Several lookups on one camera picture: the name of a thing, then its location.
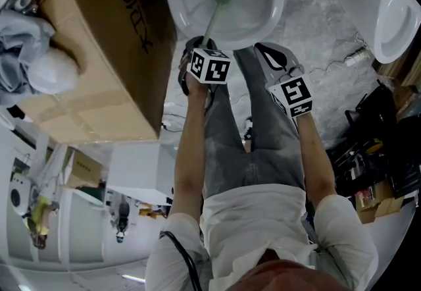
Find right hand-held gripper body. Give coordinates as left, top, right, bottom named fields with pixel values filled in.
left=266, top=68, right=314, bottom=119

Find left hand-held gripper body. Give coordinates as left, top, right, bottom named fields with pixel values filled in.
left=179, top=48, right=232, bottom=96

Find white toilet with raised lid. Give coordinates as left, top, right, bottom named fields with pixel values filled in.
left=155, top=0, right=287, bottom=51

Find person's left forearm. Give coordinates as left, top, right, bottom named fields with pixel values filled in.
left=170, top=81, right=214, bottom=219

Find person's right forearm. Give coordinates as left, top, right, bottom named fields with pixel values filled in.
left=295, top=113, right=339, bottom=202

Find white oval toilet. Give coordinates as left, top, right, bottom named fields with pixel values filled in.
left=336, top=0, right=421, bottom=66

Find white toilet with black panel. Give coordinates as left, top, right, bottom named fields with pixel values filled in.
left=0, top=103, right=36, bottom=133

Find person's grey trousers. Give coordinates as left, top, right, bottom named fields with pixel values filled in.
left=203, top=47, right=307, bottom=201

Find black shelf rack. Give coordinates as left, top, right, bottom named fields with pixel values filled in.
left=324, top=80, right=421, bottom=199

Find large cardboard box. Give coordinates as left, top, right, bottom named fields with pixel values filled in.
left=20, top=0, right=181, bottom=146

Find wooden pallet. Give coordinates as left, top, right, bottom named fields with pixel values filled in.
left=372, top=51, right=421, bottom=87

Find white square cabinet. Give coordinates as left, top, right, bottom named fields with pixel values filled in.
left=106, top=142, right=176, bottom=207

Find person's white shirt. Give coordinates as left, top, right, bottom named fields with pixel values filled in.
left=145, top=183, right=380, bottom=291

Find open cardboard box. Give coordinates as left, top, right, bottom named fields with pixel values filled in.
left=354, top=180, right=405, bottom=225

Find white helmet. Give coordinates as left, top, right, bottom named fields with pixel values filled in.
left=27, top=50, right=82, bottom=96

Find small cardboard box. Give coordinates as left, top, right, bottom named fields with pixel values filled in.
left=64, top=147, right=110, bottom=189

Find white tube fitting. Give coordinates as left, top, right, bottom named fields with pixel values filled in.
left=14, top=0, right=34, bottom=13

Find grey crumpled cloth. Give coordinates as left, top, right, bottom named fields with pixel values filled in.
left=0, top=9, right=57, bottom=109

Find person's face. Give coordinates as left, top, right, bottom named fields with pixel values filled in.
left=226, top=259, right=350, bottom=291

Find thick black cable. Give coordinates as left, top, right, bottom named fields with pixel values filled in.
left=159, top=229, right=202, bottom=291

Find white camera headset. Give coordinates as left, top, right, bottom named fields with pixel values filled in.
left=9, top=178, right=33, bottom=217

